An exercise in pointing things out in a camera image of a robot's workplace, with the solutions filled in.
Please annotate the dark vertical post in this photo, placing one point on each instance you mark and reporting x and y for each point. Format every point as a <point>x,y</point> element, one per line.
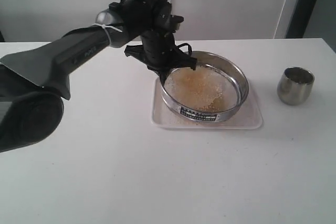
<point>300,18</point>

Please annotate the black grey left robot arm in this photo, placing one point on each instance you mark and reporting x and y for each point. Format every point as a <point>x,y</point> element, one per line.
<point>35,83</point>

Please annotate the yellow breadcrumbs pile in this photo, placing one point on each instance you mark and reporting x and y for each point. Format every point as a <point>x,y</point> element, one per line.
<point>170,120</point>

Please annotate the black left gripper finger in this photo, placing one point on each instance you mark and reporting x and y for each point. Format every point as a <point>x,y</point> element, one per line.
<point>187,62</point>
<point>163,75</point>

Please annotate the yellow and white grain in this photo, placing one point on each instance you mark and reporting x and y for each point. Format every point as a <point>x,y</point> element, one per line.
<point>201,89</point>

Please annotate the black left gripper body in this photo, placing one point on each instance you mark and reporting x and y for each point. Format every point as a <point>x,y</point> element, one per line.
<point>157,51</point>

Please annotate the round steel mesh sieve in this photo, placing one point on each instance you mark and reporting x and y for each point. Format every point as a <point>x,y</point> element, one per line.
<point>235,94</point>

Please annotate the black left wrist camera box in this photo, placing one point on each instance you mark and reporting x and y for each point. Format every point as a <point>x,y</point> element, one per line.
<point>171,23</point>

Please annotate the stainless steel cup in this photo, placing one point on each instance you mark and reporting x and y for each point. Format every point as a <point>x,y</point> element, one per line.
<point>295,85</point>

